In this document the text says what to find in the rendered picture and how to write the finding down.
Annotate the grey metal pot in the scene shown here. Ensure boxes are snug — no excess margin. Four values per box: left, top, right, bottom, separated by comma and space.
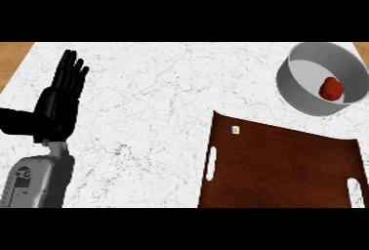
277, 42, 369, 117

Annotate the dark brown wooden tray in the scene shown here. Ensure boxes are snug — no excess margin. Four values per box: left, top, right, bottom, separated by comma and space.
198, 110, 369, 209

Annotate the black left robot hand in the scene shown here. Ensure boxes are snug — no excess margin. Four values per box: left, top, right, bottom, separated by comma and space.
0, 49, 92, 145

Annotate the red bell pepper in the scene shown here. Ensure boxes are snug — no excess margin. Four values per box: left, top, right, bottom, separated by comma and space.
319, 76, 346, 101

